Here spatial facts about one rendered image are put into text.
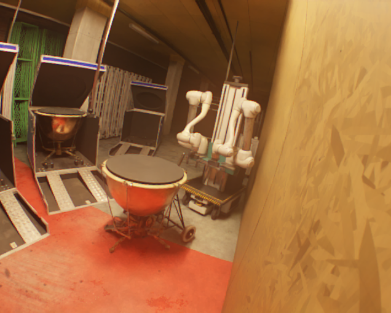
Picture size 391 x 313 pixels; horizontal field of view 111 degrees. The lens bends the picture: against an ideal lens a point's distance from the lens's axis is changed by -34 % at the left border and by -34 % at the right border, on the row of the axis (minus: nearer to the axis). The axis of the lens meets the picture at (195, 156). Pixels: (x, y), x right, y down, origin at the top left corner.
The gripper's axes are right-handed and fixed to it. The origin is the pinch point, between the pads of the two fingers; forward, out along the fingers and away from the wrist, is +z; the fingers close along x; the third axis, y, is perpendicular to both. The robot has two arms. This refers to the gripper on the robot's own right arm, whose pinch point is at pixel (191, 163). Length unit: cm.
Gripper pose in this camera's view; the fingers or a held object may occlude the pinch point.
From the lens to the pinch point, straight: 243.5
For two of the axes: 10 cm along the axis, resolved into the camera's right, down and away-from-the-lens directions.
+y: 5.5, -0.9, 8.3
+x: -8.1, -3.0, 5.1
